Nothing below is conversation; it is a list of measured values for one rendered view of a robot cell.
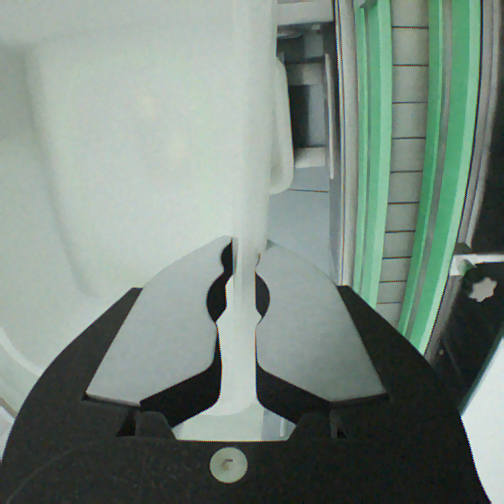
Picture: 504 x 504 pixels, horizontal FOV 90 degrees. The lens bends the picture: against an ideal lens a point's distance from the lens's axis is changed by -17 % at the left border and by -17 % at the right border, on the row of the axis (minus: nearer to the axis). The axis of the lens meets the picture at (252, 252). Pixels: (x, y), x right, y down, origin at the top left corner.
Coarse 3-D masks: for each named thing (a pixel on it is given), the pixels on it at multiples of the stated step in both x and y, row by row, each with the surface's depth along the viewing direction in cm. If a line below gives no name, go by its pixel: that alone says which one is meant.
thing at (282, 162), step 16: (288, 96) 33; (288, 112) 33; (288, 128) 34; (272, 144) 42; (288, 144) 35; (272, 160) 44; (288, 160) 36; (272, 176) 41; (288, 176) 37; (272, 192) 39
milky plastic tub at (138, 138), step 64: (0, 0) 8; (64, 0) 9; (128, 0) 10; (192, 0) 11; (256, 0) 7; (0, 64) 13; (64, 64) 14; (128, 64) 14; (192, 64) 14; (256, 64) 8; (0, 128) 14; (64, 128) 16; (128, 128) 16; (192, 128) 15; (256, 128) 8; (0, 192) 15; (64, 192) 18; (128, 192) 18; (192, 192) 17; (256, 192) 9; (0, 256) 15; (64, 256) 21; (128, 256) 20; (256, 256) 11; (0, 320) 16; (64, 320) 21; (256, 320) 12
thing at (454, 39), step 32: (448, 0) 19; (448, 32) 21; (448, 64) 22; (448, 96) 23; (448, 128) 24; (448, 160) 24; (448, 192) 25; (448, 224) 26; (416, 256) 34; (448, 256) 27; (416, 288) 35; (416, 320) 35
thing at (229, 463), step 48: (144, 432) 5; (48, 480) 4; (96, 480) 4; (144, 480) 4; (192, 480) 4; (240, 480) 4; (288, 480) 4; (336, 480) 4; (384, 480) 4; (432, 480) 4
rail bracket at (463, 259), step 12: (456, 252) 27; (468, 252) 27; (480, 252) 27; (492, 252) 27; (456, 264) 27; (468, 264) 26; (468, 276) 24; (480, 276) 23; (492, 276) 23; (468, 288) 24; (480, 288) 23; (492, 288) 23; (480, 300) 24
